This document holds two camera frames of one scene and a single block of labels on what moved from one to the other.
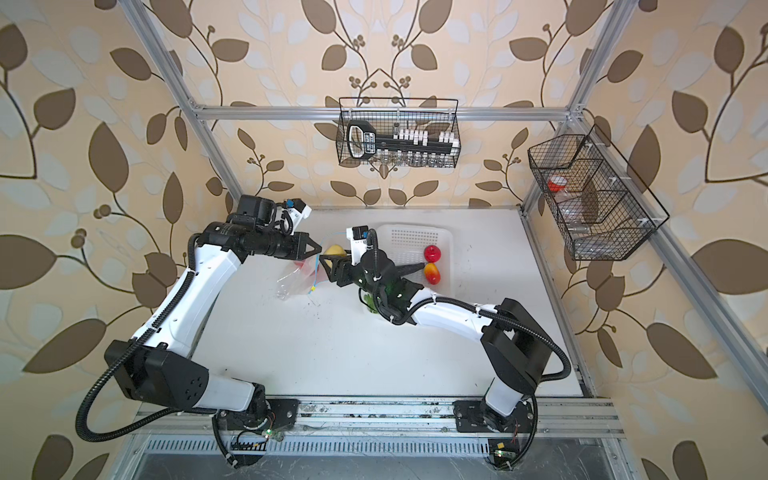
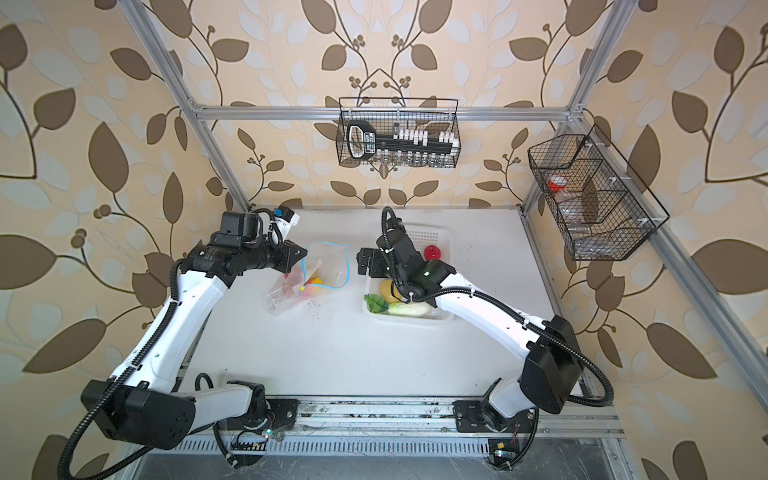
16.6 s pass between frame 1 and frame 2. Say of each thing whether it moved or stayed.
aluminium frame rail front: stayed
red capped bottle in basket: stayed
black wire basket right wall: stayed
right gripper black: moved
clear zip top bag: moved
